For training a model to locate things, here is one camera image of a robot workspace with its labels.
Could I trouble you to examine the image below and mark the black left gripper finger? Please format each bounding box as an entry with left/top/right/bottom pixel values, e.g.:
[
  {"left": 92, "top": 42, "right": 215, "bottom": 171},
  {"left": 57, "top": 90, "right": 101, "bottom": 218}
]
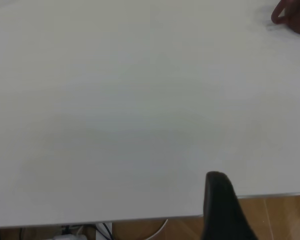
[{"left": 201, "top": 171, "right": 261, "bottom": 240}]

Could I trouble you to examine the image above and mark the white table leg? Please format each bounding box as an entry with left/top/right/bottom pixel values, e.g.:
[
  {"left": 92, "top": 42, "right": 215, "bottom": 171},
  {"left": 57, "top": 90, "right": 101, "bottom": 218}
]
[{"left": 94, "top": 221, "right": 113, "bottom": 240}]

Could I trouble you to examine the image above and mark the white curved cable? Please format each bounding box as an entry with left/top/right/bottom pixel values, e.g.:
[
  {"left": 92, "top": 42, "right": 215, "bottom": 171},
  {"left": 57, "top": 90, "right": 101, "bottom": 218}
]
[{"left": 143, "top": 218, "right": 169, "bottom": 240}]

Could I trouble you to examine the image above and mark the dark blue cable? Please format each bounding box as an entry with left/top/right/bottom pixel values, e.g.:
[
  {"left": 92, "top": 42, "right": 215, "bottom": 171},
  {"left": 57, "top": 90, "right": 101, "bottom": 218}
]
[{"left": 101, "top": 221, "right": 113, "bottom": 240}]

